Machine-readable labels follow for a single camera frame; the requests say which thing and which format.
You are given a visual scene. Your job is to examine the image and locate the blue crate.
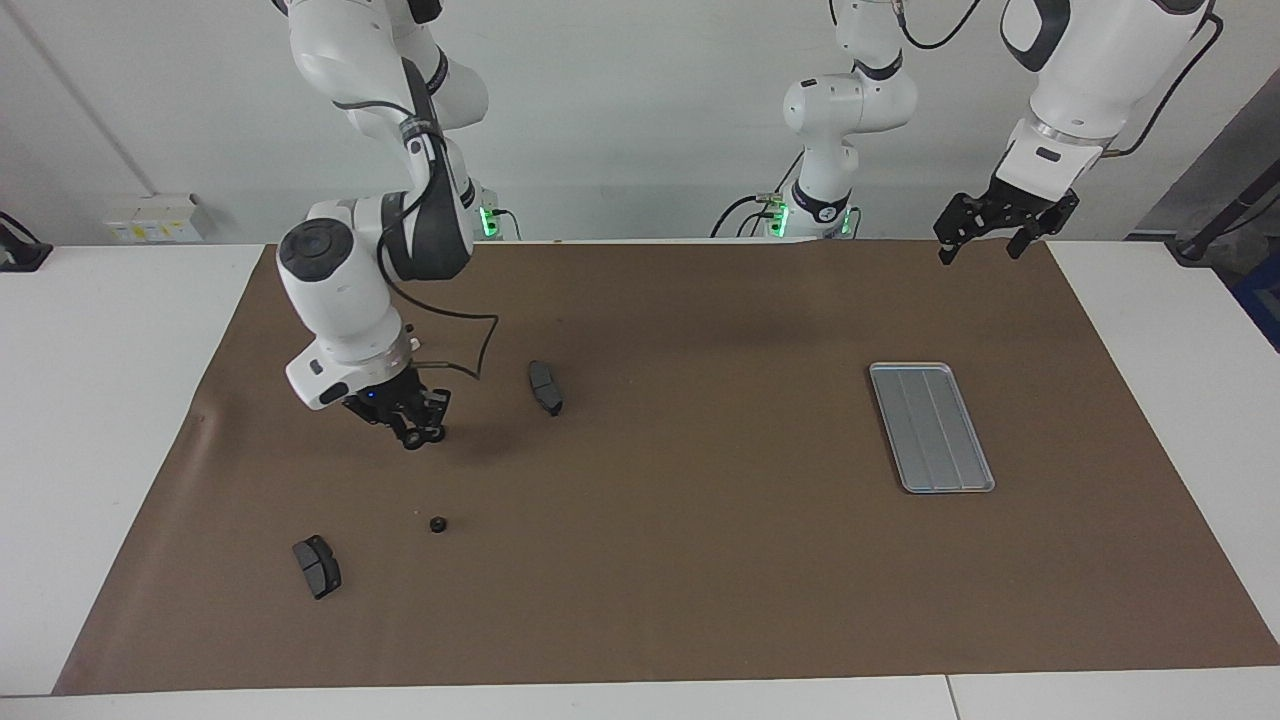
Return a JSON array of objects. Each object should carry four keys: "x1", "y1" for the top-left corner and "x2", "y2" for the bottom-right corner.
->
[{"x1": 1232, "y1": 250, "x2": 1280, "y2": 353}]

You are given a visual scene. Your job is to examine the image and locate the dark grey partition panel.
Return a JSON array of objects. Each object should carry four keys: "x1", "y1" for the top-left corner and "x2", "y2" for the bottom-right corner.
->
[{"x1": 1130, "y1": 68, "x2": 1280, "y2": 241}]

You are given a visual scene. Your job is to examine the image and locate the black left base cables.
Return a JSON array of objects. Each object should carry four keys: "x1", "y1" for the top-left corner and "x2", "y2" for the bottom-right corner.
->
[{"x1": 710, "y1": 150, "x2": 801, "y2": 239}]

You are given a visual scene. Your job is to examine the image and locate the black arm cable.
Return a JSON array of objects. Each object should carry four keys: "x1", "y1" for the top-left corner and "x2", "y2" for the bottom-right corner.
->
[
  {"x1": 895, "y1": 0, "x2": 1225, "y2": 158},
  {"x1": 330, "y1": 95, "x2": 501, "y2": 383}
]

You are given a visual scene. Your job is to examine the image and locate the silver metal tray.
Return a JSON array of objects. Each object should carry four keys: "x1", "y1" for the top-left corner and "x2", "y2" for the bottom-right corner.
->
[{"x1": 868, "y1": 362, "x2": 997, "y2": 495}]

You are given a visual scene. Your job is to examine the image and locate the long dark grey brake pad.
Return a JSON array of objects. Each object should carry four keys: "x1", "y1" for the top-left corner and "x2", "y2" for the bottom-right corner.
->
[{"x1": 528, "y1": 360, "x2": 564, "y2": 418}]

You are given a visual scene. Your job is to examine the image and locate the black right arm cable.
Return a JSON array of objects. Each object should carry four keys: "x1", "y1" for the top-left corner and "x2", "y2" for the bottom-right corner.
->
[{"x1": 330, "y1": 95, "x2": 501, "y2": 383}]

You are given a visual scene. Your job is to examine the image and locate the white wall socket box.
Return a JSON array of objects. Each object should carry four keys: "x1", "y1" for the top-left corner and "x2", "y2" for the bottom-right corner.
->
[{"x1": 105, "y1": 193, "x2": 206, "y2": 244}]

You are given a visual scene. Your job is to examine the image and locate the black pole stand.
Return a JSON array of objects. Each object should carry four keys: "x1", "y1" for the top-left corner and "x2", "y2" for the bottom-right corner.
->
[{"x1": 1165, "y1": 160, "x2": 1280, "y2": 267}]

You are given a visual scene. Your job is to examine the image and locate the brown paper table mat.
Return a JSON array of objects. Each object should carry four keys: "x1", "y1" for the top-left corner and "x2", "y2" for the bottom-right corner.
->
[{"x1": 52, "y1": 238, "x2": 1280, "y2": 696}]

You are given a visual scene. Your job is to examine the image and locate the short dark grey brake pad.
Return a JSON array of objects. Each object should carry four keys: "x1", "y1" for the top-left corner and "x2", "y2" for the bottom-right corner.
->
[{"x1": 292, "y1": 535, "x2": 343, "y2": 601}]

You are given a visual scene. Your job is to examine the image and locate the black clamp mount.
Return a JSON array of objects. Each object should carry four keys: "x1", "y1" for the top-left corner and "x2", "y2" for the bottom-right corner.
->
[{"x1": 0, "y1": 212, "x2": 53, "y2": 273}]

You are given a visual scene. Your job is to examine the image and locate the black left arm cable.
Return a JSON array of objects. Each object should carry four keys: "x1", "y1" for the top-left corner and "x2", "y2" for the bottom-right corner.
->
[{"x1": 895, "y1": 0, "x2": 1225, "y2": 158}]

